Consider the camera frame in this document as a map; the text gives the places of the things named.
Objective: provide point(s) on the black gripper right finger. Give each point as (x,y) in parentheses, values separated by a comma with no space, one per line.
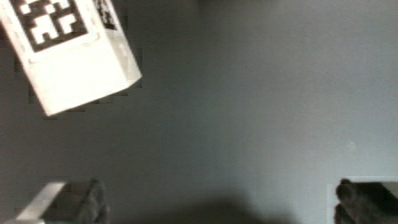
(367,203)

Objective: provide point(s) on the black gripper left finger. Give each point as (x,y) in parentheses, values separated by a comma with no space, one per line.
(69,203)

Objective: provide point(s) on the white table leg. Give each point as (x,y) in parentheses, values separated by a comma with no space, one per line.
(72,50)

